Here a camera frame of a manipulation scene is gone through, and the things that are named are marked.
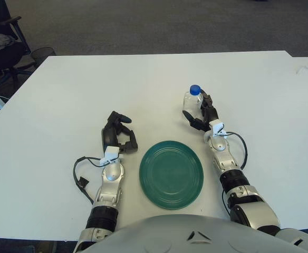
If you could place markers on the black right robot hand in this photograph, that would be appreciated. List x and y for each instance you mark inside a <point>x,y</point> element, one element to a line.
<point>209,113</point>

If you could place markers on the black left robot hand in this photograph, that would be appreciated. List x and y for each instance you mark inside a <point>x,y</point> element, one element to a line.
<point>107,134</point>

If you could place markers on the clear bottle with blue cap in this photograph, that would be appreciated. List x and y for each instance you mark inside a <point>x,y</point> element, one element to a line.
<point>192,101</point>

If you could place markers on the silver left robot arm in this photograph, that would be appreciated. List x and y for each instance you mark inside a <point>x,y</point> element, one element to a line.
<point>111,174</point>

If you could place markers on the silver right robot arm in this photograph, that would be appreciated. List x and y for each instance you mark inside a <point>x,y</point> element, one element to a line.
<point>222,155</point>

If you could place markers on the green round plate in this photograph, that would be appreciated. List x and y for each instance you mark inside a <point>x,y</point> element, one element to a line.
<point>169,176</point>

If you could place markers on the black mesh wastebasket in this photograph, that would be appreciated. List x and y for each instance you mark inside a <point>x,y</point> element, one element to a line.
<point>42,54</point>

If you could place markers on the grey robot torso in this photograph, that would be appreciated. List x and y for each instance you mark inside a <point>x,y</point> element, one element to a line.
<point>183,237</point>

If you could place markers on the black office chair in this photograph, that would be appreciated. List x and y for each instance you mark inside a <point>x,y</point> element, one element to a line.
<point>1,58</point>

